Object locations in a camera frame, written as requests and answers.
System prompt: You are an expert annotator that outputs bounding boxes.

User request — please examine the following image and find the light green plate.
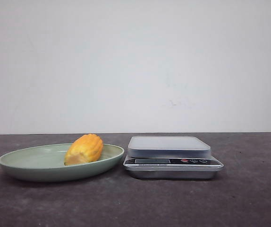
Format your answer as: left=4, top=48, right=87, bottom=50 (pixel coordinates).
left=0, top=143, right=124, bottom=182

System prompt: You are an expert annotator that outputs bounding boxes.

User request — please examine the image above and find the silver digital kitchen scale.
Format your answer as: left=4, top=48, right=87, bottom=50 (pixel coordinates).
left=123, top=136, right=224, bottom=179

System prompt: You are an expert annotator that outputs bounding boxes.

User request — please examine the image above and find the yellow corn cob piece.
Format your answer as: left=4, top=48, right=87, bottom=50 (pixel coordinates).
left=64, top=134, right=103, bottom=166

